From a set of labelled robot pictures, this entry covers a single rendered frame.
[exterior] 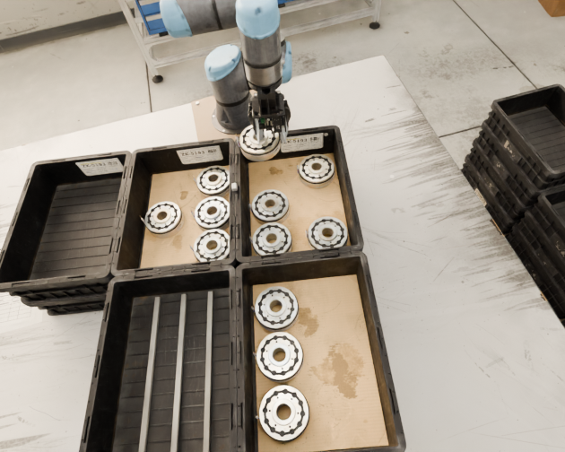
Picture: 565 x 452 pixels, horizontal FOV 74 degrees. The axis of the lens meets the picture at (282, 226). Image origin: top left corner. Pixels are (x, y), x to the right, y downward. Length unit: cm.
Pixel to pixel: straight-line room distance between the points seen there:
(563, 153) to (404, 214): 83
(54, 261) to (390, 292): 93
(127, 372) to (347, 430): 50
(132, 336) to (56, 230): 43
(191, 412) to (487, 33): 302
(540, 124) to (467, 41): 138
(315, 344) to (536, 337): 57
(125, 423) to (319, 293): 51
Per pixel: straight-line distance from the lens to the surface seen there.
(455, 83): 280
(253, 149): 95
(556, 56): 324
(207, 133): 133
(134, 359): 99
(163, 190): 118
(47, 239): 126
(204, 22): 84
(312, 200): 105
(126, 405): 97
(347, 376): 88
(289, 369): 86
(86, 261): 115
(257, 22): 72
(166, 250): 106
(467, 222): 124
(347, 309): 92
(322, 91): 156
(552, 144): 187
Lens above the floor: 170
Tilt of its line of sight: 59 degrees down
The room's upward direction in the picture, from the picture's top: 10 degrees counter-clockwise
